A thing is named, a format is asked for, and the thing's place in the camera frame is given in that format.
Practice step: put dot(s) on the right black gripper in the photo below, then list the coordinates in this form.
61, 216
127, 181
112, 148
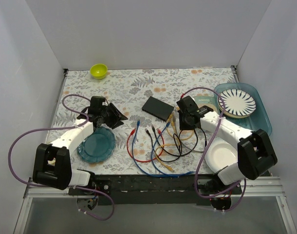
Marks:
185, 107

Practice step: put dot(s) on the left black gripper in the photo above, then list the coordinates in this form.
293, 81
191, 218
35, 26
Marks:
112, 113

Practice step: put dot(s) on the black network switch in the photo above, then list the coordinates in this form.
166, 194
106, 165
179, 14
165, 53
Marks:
157, 108

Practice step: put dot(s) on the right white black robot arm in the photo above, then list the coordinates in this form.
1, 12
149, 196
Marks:
255, 153

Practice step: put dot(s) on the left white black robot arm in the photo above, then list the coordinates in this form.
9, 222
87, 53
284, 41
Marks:
52, 165

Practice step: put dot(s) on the floral table mat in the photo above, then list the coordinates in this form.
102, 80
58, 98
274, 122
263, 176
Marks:
128, 90

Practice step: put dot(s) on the beige square dish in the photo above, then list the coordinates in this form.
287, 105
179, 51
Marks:
211, 106

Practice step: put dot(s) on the teal scalloped plate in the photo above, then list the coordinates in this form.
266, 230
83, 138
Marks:
98, 147

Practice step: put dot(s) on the light green plate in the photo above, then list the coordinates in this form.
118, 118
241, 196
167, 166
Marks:
204, 99

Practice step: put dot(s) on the white paper plate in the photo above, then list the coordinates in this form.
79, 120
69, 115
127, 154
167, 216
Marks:
220, 154

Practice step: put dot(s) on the lime green bowl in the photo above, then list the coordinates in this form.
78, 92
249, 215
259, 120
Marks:
99, 71

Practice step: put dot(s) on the blue striped white plate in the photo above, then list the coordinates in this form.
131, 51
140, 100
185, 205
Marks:
238, 103

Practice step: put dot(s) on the teal plastic tray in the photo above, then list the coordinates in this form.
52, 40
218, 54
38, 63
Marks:
259, 118

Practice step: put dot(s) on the black mounting base plate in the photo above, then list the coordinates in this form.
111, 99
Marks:
144, 189

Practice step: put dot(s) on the aluminium frame rail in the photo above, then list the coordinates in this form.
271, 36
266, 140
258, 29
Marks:
260, 207

